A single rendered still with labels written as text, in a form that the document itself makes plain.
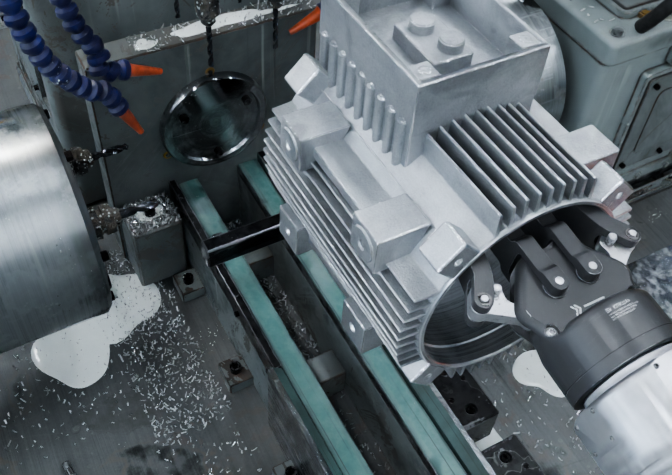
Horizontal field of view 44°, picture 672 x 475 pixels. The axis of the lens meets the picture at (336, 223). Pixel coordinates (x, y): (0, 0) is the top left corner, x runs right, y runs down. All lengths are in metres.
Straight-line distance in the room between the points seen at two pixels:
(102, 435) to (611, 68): 0.78
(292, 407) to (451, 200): 0.47
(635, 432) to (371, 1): 0.33
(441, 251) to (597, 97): 0.68
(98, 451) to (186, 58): 0.49
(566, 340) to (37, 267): 0.55
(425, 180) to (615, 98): 0.67
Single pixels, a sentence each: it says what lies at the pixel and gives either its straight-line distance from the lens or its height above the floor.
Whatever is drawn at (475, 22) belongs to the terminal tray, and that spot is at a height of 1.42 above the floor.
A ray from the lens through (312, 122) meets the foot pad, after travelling 0.57.
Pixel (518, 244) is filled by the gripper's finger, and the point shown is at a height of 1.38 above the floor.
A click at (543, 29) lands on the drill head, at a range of 1.11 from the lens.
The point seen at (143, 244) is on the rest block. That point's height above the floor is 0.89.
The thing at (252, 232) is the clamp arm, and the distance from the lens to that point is 0.95.
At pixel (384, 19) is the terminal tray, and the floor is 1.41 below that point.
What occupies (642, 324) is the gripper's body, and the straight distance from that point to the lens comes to 0.49.
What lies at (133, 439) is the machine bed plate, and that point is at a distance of 1.08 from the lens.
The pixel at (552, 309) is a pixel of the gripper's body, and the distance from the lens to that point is 0.50.
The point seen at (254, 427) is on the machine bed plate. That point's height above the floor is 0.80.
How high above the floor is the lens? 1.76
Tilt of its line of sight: 49 degrees down
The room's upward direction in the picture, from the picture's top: 5 degrees clockwise
